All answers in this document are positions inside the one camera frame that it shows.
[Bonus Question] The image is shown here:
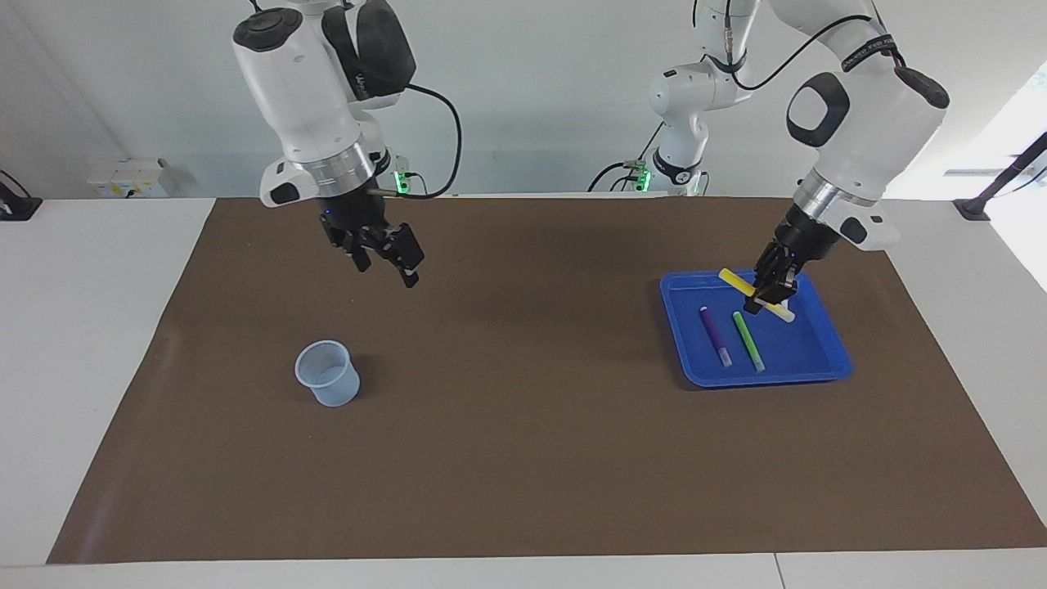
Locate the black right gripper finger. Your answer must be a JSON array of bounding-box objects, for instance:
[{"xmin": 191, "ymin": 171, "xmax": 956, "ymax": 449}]
[
  {"xmin": 327, "ymin": 237, "xmax": 373, "ymax": 273},
  {"xmin": 376, "ymin": 223, "xmax": 426, "ymax": 289}
]

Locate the yellow pen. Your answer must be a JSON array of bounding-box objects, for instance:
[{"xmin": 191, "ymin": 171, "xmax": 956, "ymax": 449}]
[{"xmin": 718, "ymin": 268, "xmax": 797, "ymax": 323}]

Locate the green pen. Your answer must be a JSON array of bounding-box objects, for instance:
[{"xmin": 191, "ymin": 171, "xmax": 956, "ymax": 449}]
[{"xmin": 732, "ymin": 311, "xmax": 767, "ymax": 373}]

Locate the purple pen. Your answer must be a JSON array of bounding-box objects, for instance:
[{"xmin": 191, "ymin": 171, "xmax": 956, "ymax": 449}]
[{"xmin": 699, "ymin": 306, "xmax": 734, "ymax": 367}]

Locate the blue plastic tray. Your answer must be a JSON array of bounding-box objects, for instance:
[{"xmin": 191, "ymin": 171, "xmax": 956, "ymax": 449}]
[{"xmin": 659, "ymin": 268, "xmax": 854, "ymax": 388}]

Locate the clear plastic cup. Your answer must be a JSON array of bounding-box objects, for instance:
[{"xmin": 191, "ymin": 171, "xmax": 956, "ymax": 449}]
[{"xmin": 294, "ymin": 340, "xmax": 361, "ymax": 407}]

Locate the black clamp stand with rod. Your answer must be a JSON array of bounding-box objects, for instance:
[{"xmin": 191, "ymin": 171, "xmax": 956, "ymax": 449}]
[{"xmin": 954, "ymin": 131, "xmax": 1047, "ymax": 222}]

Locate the brown table mat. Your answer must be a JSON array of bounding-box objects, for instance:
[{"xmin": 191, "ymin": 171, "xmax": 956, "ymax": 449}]
[{"xmin": 47, "ymin": 196, "xmax": 1047, "ymax": 565}]

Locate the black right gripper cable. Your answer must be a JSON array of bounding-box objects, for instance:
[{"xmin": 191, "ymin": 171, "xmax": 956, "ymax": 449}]
[{"xmin": 366, "ymin": 82, "xmax": 463, "ymax": 200}]

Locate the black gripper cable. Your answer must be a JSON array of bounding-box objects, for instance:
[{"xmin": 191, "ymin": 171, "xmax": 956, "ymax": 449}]
[
  {"xmin": 691, "ymin": 0, "xmax": 905, "ymax": 91},
  {"xmin": 366, "ymin": 82, "xmax": 463, "ymax": 200}
]

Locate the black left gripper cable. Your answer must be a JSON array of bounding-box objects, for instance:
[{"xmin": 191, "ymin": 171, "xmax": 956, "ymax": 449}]
[{"xmin": 691, "ymin": 0, "xmax": 905, "ymax": 91}]

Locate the black base cable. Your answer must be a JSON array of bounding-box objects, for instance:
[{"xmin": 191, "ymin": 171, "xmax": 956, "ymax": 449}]
[{"xmin": 586, "ymin": 123, "xmax": 665, "ymax": 194}]

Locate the white wall outlet box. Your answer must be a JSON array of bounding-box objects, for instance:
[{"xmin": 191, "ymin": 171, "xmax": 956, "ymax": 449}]
[{"xmin": 88, "ymin": 158, "xmax": 177, "ymax": 199}]

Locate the black table clamp mount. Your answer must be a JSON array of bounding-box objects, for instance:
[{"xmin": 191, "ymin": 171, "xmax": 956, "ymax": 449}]
[{"xmin": 0, "ymin": 169, "xmax": 43, "ymax": 222}]

